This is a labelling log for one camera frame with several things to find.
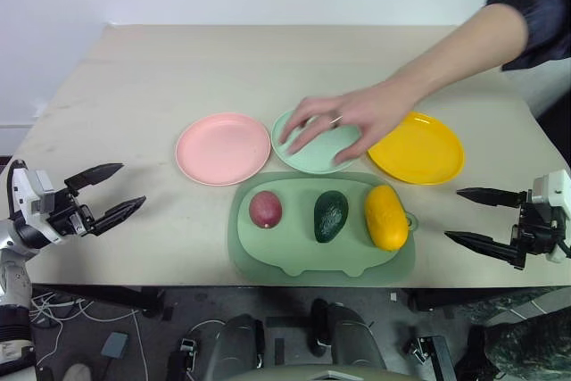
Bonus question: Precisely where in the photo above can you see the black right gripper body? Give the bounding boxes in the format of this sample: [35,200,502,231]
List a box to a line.
[511,201,559,258]

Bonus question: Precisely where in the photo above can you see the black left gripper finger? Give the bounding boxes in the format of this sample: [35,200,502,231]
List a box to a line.
[64,162,126,191]
[90,195,148,236]

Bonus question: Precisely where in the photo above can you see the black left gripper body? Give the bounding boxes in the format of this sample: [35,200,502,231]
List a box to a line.
[46,186,96,238]

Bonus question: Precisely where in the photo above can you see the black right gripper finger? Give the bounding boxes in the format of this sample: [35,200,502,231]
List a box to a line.
[455,186,530,208]
[443,230,526,271]

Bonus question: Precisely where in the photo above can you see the light green round plate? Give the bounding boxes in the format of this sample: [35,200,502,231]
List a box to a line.
[270,108,363,176]

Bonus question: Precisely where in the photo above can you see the yellow round plate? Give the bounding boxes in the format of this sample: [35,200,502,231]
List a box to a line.
[366,111,466,186]

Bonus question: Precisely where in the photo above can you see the pink round plate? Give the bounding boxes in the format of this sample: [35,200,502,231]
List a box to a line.
[175,112,272,186]

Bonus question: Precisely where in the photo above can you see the person's bare hand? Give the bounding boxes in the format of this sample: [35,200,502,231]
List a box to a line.
[277,79,423,166]

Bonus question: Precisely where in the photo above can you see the yellow mango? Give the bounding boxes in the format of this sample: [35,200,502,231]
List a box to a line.
[364,184,410,252]

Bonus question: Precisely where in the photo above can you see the camouflage patterned cloth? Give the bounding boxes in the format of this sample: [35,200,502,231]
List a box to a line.
[461,304,571,381]

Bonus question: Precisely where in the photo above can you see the dark green silicone mat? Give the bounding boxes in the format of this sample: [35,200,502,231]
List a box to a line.
[227,170,418,287]

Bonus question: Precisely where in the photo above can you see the grey foot pedal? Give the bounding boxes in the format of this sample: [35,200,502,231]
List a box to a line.
[100,332,130,360]

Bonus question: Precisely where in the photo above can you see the red mango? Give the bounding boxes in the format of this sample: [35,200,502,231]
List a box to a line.
[248,190,285,230]

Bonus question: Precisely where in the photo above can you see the beige shoe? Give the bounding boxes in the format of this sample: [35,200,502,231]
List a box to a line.
[61,363,93,381]

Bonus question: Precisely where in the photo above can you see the dark green avocado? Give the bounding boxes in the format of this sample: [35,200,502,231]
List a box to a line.
[313,190,350,244]

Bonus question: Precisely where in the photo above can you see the dark rounded robot leg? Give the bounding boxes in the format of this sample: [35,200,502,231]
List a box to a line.
[309,297,387,371]
[209,312,268,376]

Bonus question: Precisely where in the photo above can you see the light green serving tray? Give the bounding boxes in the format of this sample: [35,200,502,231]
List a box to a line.
[235,177,420,278]

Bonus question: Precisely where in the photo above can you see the person's dark blue sleeve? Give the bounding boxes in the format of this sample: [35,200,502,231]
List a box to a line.
[484,0,571,120]

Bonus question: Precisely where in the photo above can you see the grey-green robot torso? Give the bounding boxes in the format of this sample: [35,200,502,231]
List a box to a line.
[222,364,405,381]

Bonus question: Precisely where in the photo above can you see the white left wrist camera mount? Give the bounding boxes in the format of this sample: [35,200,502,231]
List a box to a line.
[7,165,63,244]

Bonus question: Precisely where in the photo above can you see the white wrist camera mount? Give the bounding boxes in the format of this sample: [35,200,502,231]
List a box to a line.
[7,165,63,244]
[530,169,571,264]

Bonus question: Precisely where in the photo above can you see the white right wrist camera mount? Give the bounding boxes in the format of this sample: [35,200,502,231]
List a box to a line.
[530,169,571,264]

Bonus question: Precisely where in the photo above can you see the black table frame bar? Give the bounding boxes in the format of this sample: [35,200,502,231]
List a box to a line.
[29,284,165,313]
[406,287,496,314]

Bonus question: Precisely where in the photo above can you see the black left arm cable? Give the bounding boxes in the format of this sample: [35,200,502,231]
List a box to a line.
[4,159,28,221]

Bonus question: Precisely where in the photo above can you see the white floor cables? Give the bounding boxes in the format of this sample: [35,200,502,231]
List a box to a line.
[29,289,151,369]

